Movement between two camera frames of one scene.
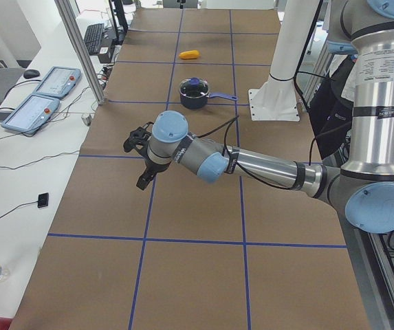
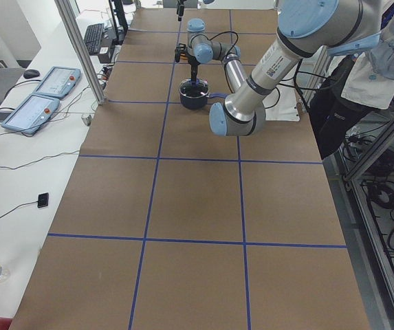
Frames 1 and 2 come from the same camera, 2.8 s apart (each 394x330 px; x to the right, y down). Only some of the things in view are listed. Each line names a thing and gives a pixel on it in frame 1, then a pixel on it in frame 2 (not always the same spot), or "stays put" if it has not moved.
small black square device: x=42 y=200 stays put
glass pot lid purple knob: x=194 y=87 stays put
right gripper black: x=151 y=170 -> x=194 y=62
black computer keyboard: x=93 y=38 stays put
